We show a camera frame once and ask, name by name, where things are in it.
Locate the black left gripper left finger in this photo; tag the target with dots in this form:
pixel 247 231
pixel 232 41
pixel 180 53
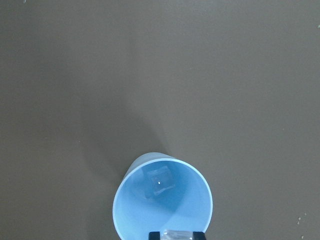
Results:
pixel 154 235

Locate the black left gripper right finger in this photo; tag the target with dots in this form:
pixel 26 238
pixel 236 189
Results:
pixel 198 235

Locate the ice cube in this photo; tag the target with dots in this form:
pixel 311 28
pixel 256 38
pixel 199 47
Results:
pixel 158 180
pixel 170 234

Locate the light blue cup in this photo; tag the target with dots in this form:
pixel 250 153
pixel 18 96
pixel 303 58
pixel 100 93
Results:
pixel 188 206

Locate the ice cube in cup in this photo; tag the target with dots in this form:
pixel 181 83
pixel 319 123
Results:
pixel 158 180

